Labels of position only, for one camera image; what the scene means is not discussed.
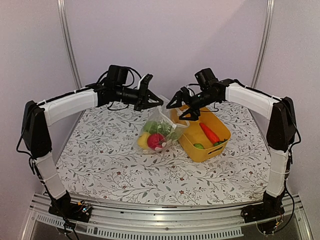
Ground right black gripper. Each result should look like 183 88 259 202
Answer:
166 89 218 121

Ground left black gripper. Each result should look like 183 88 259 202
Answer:
114 83 164 111

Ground green toy lime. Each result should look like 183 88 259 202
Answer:
143 120 159 134

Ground clear zip top bag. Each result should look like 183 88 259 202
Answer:
135 106 190 154

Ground green toy grapes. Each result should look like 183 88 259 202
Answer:
158 122 181 141

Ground yellow toy lemon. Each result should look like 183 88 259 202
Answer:
137 132 151 150

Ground orange toy carrot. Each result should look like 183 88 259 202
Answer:
199 122 220 144

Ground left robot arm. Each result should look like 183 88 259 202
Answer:
18 65 164 223

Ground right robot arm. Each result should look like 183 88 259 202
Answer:
166 68 301 235

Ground yellow plastic basket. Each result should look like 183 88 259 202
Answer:
178 107 231 163

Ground small green toy vegetable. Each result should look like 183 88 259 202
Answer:
193 143 205 150

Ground green toy bitter gourd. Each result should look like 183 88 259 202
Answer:
213 138 228 147

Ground floral tablecloth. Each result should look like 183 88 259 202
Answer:
56 102 271 205

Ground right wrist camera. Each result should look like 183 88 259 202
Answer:
180 86 195 99

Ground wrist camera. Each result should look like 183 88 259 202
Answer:
136 73 153 90
180 86 195 99

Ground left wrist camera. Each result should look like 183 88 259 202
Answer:
136 73 153 90

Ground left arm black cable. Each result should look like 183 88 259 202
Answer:
96 66 143 88

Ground right aluminium frame post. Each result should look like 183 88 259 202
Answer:
251 0 275 89

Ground aluminium frame post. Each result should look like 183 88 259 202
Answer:
57 0 82 89
251 0 275 89

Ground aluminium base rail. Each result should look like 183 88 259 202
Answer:
21 193 315 240

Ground left aluminium frame post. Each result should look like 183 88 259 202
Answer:
57 0 82 89

